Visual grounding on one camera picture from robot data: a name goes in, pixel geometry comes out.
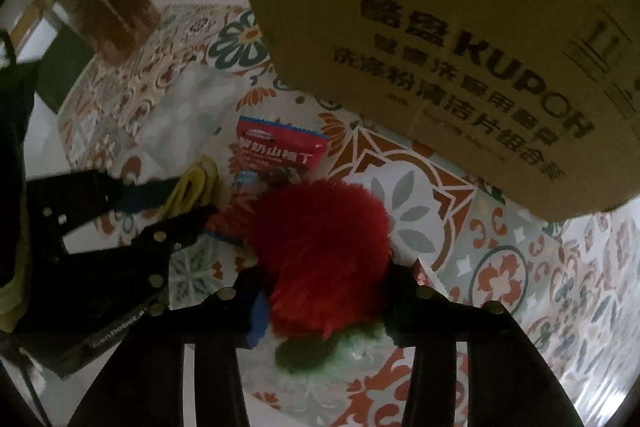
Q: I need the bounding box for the dark side chair left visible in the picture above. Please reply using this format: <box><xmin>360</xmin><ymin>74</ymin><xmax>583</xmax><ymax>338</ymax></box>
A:
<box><xmin>36</xmin><ymin>25</ymin><xmax>94</xmax><ymax>114</ymax></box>

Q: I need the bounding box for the red pompom green plush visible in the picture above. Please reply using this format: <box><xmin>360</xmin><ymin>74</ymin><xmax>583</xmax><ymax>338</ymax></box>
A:
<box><xmin>207</xmin><ymin>179</ymin><xmax>392</xmax><ymax>379</ymax></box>

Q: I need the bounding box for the red snack packet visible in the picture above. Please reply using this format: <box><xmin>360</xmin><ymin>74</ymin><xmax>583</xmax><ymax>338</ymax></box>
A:
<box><xmin>236</xmin><ymin>116</ymin><xmax>329</xmax><ymax>181</ymax></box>

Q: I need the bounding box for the brown cardboard box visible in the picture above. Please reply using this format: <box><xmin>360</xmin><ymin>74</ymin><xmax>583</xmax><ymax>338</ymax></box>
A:
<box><xmin>250</xmin><ymin>0</ymin><xmax>639</xmax><ymax>220</ymax></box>

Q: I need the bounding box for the gold fortune biscuits packet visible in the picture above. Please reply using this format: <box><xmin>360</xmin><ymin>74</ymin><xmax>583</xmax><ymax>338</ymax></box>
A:
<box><xmin>158</xmin><ymin>155</ymin><xmax>219</xmax><ymax>221</ymax></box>

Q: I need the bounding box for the small red candy packet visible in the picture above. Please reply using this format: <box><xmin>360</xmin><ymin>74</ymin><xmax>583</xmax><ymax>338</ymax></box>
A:
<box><xmin>411</xmin><ymin>260</ymin><xmax>445</xmax><ymax>294</ymax></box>

